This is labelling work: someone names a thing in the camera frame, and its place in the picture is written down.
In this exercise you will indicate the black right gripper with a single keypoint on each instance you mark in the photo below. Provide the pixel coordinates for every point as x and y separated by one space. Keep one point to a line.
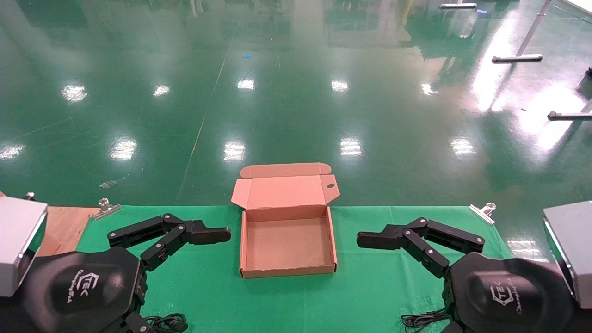
504 296

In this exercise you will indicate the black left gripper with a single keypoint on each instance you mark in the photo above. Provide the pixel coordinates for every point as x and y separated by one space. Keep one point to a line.
83 286

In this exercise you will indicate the open brown cardboard box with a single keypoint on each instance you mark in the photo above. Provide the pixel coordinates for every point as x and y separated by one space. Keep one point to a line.
286 245

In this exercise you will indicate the silver binder clip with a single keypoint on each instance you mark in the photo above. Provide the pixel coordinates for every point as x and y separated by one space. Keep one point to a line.
105 212
481 213

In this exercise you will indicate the clear tape scrap on floor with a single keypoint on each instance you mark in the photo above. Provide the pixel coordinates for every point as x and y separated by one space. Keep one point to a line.
108 184

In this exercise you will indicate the green table cloth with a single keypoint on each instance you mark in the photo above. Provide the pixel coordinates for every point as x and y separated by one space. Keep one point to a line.
208 286

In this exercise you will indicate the dark-tipped table leg with foot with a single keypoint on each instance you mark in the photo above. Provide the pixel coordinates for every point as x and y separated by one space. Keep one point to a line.
569 115

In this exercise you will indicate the white table leg with foot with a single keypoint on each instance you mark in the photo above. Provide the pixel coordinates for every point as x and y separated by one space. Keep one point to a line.
518 58

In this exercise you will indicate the short white table foot bar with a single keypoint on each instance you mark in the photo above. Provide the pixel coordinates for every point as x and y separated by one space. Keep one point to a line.
458 5

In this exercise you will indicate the white background table top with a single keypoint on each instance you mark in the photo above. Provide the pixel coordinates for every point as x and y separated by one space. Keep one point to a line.
583 5

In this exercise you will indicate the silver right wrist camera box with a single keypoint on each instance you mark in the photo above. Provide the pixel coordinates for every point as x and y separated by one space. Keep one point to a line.
571 245

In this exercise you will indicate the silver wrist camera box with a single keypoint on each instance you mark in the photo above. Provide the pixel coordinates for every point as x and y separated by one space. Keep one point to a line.
571 245
18 240

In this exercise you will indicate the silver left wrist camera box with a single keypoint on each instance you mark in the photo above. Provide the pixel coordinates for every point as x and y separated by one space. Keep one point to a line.
18 240

